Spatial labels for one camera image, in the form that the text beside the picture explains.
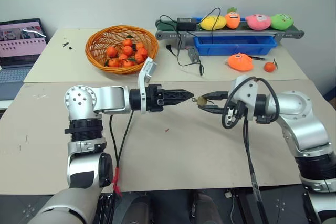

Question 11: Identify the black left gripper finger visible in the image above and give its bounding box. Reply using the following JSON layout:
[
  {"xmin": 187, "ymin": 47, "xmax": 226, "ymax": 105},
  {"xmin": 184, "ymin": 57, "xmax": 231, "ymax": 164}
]
[
  {"xmin": 164, "ymin": 88, "xmax": 195, "ymax": 99},
  {"xmin": 164, "ymin": 97, "xmax": 194, "ymax": 107}
]

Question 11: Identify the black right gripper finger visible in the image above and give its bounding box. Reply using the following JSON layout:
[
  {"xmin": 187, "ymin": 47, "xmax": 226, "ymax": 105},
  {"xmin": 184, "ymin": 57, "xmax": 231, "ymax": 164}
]
[
  {"xmin": 205, "ymin": 91, "xmax": 229, "ymax": 101},
  {"xmin": 199, "ymin": 105, "xmax": 226, "ymax": 115}
]

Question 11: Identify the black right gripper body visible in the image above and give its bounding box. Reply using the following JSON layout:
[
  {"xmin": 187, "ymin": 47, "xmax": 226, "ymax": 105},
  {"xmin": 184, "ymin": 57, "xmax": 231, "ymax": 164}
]
[{"xmin": 223, "ymin": 100, "xmax": 249, "ymax": 126}]

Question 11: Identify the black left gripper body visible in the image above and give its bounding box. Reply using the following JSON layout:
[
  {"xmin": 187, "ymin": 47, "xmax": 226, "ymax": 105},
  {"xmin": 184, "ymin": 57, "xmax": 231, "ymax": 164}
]
[{"xmin": 145, "ymin": 83, "xmax": 167, "ymax": 112}]

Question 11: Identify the orange round plush toy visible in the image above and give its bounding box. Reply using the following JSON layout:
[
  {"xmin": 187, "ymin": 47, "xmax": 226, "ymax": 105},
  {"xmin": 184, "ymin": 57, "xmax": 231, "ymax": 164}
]
[{"xmin": 226, "ymin": 53, "xmax": 255, "ymax": 72}]

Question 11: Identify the blue plastic bin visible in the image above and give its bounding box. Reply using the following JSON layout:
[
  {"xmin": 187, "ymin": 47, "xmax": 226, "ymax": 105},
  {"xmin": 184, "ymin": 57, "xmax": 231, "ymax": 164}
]
[{"xmin": 193, "ymin": 35, "xmax": 279, "ymax": 57}]

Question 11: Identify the orange tangerine with leaf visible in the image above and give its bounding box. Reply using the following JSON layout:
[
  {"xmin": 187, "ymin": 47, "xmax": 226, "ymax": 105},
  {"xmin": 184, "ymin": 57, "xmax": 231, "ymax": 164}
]
[{"xmin": 263, "ymin": 58, "xmax": 279, "ymax": 73}]

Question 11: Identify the dark green cloth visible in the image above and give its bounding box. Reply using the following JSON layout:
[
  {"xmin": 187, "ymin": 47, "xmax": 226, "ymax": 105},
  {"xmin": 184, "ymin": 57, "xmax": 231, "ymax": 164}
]
[{"xmin": 157, "ymin": 20, "xmax": 180, "ymax": 32}]

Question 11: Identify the black power adapter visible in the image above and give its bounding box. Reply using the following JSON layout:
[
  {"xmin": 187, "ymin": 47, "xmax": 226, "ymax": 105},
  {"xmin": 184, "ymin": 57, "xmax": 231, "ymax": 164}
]
[{"xmin": 176, "ymin": 17, "xmax": 198, "ymax": 31}]

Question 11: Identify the yellow plush toy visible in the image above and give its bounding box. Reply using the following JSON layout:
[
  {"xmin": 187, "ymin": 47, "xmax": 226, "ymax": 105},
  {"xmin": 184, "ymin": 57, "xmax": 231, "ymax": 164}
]
[{"xmin": 199, "ymin": 15, "xmax": 227, "ymax": 31}]

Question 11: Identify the orange wicker basket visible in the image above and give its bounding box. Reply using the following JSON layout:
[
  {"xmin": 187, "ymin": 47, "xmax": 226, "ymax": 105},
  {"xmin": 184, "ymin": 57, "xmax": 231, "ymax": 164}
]
[{"xmin": 85, "ymin": 25, "xmax": 160, "ymax": 75}]

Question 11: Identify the orange carrot plush toy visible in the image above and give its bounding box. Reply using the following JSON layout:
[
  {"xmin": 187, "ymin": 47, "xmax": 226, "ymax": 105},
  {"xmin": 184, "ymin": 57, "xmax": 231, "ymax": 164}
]
[{"xmin": 224, "ymin": 7, "xmax": 242, "ymax": 29}]

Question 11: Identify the pink plush toy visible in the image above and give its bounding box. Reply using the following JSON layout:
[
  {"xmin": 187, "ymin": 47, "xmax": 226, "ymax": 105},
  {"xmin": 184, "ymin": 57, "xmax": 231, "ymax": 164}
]
[{"xmin": 245, "ymin": 14, "xmax": 272, "ymax": 31}]

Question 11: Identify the grey mini conveyor belt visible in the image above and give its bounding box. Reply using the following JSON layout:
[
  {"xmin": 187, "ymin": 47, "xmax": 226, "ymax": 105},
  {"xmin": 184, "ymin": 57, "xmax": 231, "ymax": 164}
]
[{"xmin": 154, "ymin": 16, "xmax": 306, "ymax": 48}]

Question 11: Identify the green plush toy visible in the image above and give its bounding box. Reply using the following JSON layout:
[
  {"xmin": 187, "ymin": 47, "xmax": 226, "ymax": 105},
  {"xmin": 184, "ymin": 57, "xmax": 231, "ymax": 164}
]
[{"xmin": 270, "ymin": 13, "xmax": 295, "ymax": 31}]

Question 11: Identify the brown rounded shape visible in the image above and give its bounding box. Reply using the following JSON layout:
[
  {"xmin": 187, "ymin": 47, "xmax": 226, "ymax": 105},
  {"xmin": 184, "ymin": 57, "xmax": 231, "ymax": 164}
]
[{"xmin": 188, "ymin": 190, "xmax": 224, "ymax": 224}]

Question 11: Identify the dark rounded shape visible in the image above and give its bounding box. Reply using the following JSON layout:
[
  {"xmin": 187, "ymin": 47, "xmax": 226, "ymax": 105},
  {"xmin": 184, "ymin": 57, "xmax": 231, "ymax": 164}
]
[{"xmin": 117, "ymin": 191, "xmax": 153, "ymax": 224}]

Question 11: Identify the grey laptop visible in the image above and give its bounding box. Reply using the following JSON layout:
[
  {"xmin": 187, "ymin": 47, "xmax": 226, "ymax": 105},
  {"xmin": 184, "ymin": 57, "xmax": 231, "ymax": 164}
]
[{"xmin": 0, "ymin": 18, "xmax": 49, "ymax": 102}]

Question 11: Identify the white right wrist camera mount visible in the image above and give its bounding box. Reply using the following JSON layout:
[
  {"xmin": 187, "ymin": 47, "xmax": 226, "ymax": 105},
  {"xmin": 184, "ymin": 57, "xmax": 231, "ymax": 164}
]
[{"xmin": 227, "ymin": 75, "xmax": 259, "ymax": 121}]

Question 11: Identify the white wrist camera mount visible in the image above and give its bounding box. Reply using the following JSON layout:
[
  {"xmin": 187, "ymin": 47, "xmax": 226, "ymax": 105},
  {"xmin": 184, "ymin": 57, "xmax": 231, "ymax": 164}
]
[
  {"xmin": 137, "ymin": 57, "xmax": 159, "ymax": 115},
  {"xmin": 227, "ymin": 75, "xmax": 259, "ymax": 121}
]

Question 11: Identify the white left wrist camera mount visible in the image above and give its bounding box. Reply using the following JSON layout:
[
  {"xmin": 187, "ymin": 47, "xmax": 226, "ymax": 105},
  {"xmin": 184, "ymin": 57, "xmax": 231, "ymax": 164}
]
[{"xmin": 137, "ymin": 57, "xmax": 159, "ymax": 115}]

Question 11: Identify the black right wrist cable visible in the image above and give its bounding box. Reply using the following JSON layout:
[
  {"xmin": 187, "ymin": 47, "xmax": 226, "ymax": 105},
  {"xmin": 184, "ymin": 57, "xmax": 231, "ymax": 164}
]
[{"xmin": 221, "ymin": 76, "xmax": 280, "ymax": 130}]

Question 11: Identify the black right arm hanging cable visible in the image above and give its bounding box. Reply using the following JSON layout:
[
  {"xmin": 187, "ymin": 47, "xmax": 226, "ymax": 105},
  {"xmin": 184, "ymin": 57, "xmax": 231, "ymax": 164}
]
[{"xmin": 242, "ymin": 118, "xmax": 266, "ymax": 224}]

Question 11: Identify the black adapter cable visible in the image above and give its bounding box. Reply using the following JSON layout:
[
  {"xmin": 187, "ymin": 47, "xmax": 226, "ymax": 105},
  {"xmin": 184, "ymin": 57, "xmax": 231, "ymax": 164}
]
[{"xmin": 158, "ymin": 7, "xmax": 222, "ymax": 77}]

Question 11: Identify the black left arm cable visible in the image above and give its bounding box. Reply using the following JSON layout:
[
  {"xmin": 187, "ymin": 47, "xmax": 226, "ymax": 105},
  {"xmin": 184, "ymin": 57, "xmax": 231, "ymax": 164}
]
[{"xmin": 109, "ymin": 110, "xmax": 135, "ymax": 199}]

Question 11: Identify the white plug with cable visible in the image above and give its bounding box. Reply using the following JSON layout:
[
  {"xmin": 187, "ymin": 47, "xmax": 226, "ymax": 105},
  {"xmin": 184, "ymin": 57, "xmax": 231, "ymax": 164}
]
[{"xmin": 224, "ymin": 190, "xmax": 236, "ymax": 224}]

